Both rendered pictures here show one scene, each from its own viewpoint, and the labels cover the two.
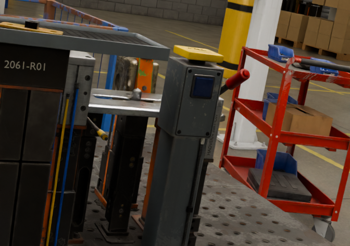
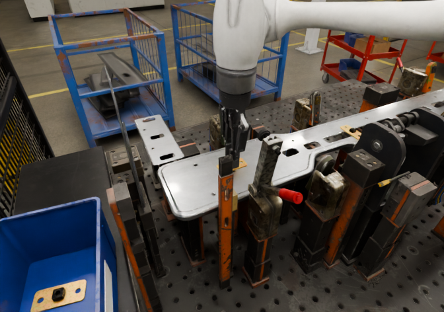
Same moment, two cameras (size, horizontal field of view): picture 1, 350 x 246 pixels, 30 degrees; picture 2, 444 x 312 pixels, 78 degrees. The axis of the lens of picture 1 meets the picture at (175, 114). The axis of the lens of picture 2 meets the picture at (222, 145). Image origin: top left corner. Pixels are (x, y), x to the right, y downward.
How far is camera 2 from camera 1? 1.11 m
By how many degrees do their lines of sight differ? 24
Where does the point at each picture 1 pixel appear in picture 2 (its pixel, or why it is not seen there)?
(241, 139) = (310, 49)
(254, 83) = not seen: hidden behind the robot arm
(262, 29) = not seen: outside the picture
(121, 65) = (411, 76)
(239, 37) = not seen: outside the picture
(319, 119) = (385, 44)
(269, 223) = not seen: outside the picture
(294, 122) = (374, 48)
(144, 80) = (429, 83)
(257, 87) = not seen: hidden behind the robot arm
